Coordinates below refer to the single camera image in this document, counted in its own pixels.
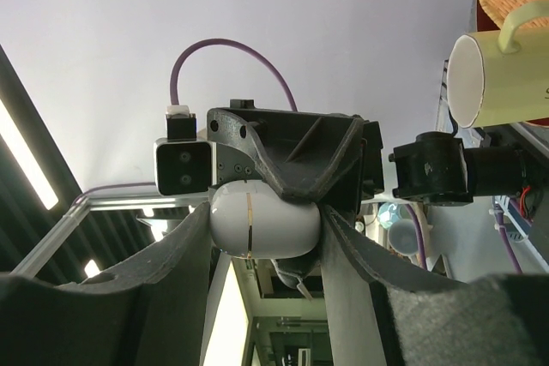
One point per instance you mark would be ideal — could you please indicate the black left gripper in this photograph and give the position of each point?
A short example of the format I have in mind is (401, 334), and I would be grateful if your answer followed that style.
(323, 158)

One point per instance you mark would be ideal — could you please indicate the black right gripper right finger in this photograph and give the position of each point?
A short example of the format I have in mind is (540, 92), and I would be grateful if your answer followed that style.
(383, 310)

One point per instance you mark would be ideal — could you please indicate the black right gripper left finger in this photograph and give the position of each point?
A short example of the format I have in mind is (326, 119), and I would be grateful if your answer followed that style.
(147, 310)

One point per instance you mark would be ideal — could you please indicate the white oval charging case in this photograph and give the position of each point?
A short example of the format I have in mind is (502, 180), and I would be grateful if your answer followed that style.
(248, 220)

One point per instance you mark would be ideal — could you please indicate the pale green mug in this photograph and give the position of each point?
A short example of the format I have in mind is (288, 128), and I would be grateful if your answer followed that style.
(501, 77)

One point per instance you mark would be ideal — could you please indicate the dark red round tray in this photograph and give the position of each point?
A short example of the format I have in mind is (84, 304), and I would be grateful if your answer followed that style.
(486, 24)

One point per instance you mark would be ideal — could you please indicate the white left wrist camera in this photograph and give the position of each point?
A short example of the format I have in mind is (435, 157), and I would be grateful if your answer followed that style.
(183, 161)

